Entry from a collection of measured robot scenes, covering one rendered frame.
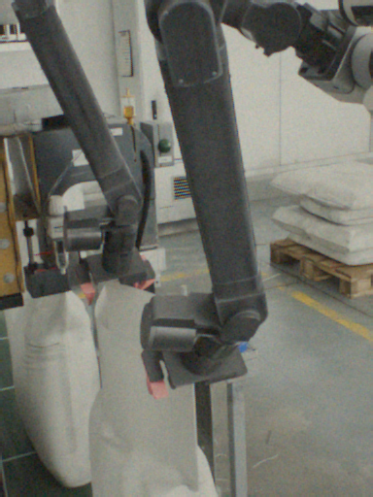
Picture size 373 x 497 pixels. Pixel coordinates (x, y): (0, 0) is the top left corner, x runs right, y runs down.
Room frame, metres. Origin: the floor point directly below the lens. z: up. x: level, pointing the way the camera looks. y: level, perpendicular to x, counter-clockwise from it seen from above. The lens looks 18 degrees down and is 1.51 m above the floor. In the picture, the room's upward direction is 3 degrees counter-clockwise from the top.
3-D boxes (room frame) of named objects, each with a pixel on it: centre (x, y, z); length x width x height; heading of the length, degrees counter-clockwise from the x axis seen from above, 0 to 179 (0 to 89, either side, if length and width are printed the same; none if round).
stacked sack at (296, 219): (4.33, -0.93, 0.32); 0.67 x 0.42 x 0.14; 118
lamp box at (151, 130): (1.46, 0.05, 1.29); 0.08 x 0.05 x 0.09; 24
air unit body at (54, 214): (1.30, 0.24, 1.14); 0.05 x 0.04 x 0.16; 114
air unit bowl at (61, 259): (1.29, 0.24, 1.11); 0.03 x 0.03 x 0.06
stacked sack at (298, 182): (4.33, -0.93, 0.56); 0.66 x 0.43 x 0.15; 111
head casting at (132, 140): (1.51, 0.23, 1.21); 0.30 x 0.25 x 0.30; 24
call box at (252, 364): (1.38, -0.09, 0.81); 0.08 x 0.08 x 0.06; 24
